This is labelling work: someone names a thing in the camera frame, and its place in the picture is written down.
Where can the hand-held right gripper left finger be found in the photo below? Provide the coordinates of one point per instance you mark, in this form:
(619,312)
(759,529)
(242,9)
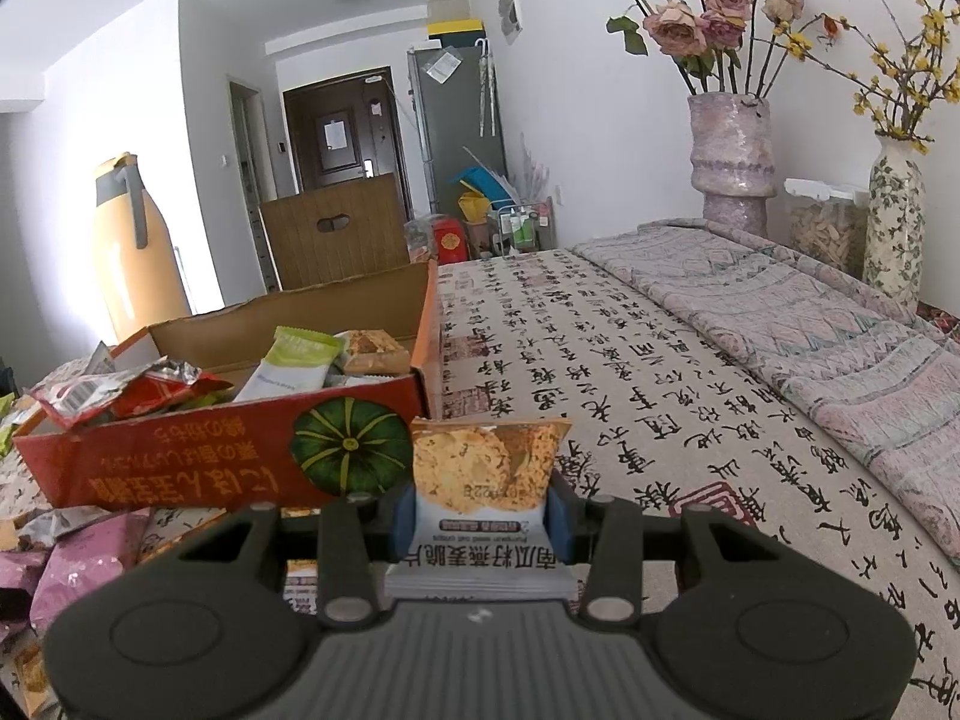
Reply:
(403,525)

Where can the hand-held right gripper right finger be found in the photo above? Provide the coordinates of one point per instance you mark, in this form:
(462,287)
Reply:
(561,525)

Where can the oat crisp snack packet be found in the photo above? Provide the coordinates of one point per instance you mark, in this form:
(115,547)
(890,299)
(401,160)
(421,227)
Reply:
(34,679)
(480,465)
(371,349)

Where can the green white snack packet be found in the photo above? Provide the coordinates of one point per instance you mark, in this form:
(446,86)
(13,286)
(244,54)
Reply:
(289,367)

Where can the red pumpkin print cardboard box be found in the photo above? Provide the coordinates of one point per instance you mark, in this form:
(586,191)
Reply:
(187,457)

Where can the red silver snack packet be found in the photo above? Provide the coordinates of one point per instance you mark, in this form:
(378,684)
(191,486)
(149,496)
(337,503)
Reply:
(82,394)

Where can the small red box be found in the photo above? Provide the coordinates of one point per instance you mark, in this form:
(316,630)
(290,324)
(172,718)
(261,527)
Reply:
(448,240)

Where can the brown cardboard box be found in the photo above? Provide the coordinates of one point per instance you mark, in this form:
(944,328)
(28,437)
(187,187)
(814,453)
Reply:
(300,247)

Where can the pink patterned quilt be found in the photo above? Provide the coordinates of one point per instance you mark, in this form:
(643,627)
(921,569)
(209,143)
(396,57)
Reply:
(787,330)

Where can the pink snack packet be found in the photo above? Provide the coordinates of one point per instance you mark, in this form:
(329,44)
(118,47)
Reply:
(90,570)

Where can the yellow plastic scoop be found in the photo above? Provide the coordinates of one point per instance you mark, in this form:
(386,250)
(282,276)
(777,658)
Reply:
(474,208)

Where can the silver grey snack packet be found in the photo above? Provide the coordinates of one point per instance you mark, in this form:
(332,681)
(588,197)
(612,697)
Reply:
(60,525)

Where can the clear cellophane wrap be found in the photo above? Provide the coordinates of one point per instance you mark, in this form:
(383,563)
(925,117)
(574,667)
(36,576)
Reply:
(538,172)

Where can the yellow thermos jug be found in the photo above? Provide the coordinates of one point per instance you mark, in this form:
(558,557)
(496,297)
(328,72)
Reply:
(127,262)

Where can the mauve snack packet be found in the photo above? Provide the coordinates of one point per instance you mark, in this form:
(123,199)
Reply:
(19,577)

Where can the dark brown door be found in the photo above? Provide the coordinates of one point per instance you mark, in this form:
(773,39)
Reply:
(300,142)

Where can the clear lidded food container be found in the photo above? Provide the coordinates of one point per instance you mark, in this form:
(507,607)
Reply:
(825,229)

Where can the pink ribbed vase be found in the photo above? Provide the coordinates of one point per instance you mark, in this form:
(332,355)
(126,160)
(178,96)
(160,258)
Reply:
(731,165)

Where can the grey refrigerator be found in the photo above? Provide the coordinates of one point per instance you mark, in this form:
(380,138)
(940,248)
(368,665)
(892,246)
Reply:
(457,127)

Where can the white folded umbrella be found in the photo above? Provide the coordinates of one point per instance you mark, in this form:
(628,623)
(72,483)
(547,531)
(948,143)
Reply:
(487,97)

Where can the floral ceramic vase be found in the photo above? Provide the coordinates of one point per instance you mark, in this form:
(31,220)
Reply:
(892,232)

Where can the clear document pouch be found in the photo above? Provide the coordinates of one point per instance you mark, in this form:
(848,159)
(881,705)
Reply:
(442,66)

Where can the yellow black box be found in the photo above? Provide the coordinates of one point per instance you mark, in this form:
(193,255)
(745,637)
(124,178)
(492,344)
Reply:
(454,28)

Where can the dried rose bouquet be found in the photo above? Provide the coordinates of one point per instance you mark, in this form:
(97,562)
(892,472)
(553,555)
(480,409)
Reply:
(679,26)

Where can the yellow blossom branches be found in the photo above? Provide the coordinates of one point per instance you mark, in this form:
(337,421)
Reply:
(891,73)

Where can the white wall panel box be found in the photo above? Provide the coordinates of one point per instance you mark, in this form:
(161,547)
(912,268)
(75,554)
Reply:
(510,7)

